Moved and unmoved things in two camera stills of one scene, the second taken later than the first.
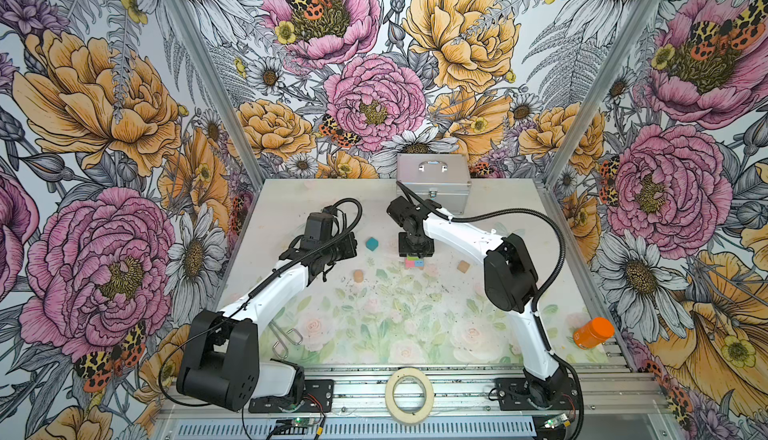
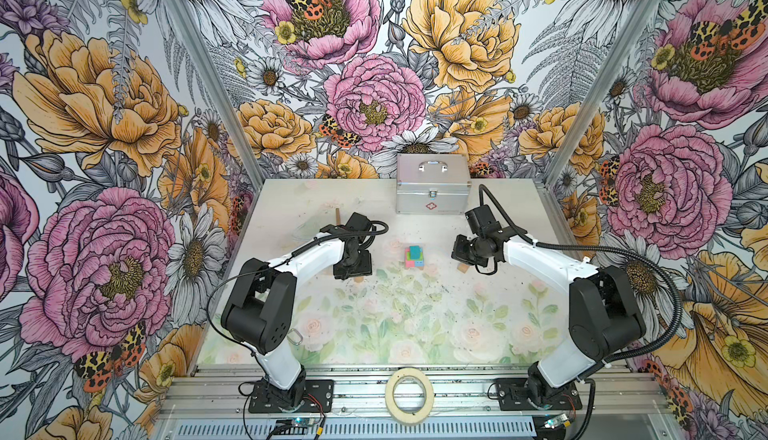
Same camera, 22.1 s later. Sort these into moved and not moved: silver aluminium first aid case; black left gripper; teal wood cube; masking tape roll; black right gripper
Moved: black right gripper; black left gripper; teal wood cube
Not moved: silver aluminium first aid case; masking tape roll
